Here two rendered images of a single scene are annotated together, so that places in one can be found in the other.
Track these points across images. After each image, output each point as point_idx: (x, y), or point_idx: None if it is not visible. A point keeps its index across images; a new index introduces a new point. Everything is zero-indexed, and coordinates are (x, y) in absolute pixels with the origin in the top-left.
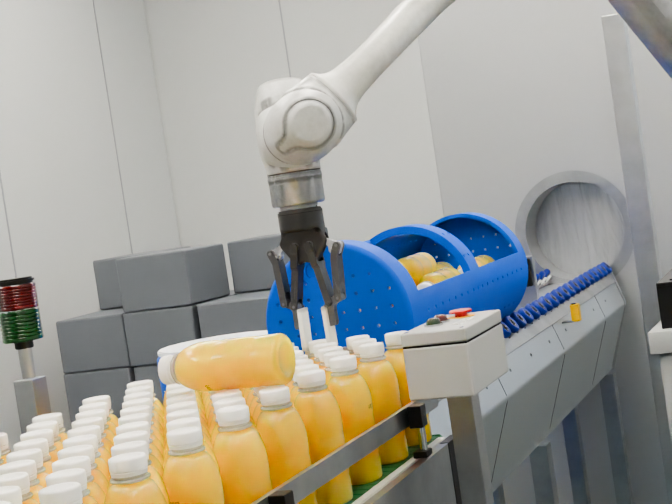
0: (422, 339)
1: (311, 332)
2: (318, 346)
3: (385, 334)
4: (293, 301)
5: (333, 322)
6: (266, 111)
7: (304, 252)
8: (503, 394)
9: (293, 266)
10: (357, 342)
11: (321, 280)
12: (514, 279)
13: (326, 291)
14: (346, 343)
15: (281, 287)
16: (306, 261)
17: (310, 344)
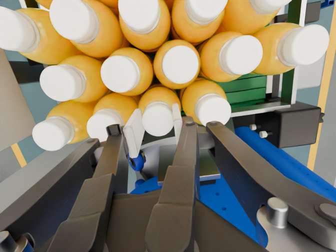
0: None
1: (228, 210)
2: (117, 56)
3: (57, 128)
4: (190, 128)
5: (123, 127)
6: None
7: (126, 227)
8: None
9: (180, 168)
10: (55, 66)
11: (106, 157)
12: None
13: (107, 145)
14: (115, 117)
15: (224, 138)
16: (133, 196)
17: (164, 106)
